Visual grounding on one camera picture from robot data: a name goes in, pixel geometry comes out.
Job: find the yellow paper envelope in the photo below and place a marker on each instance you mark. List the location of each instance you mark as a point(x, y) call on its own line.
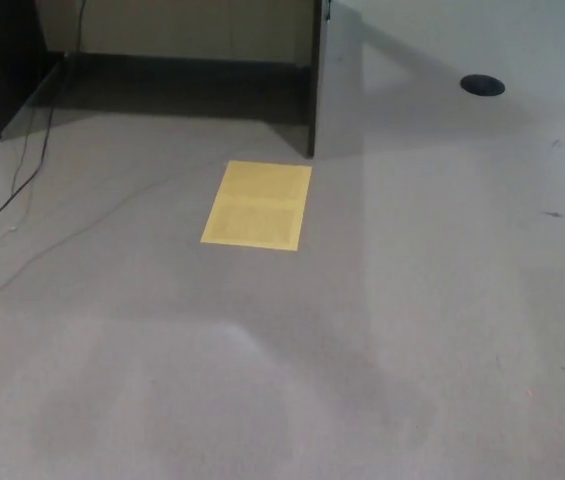
point(257, 205)

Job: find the black round floor cap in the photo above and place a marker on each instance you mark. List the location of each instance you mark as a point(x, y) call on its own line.
point(482, 84)

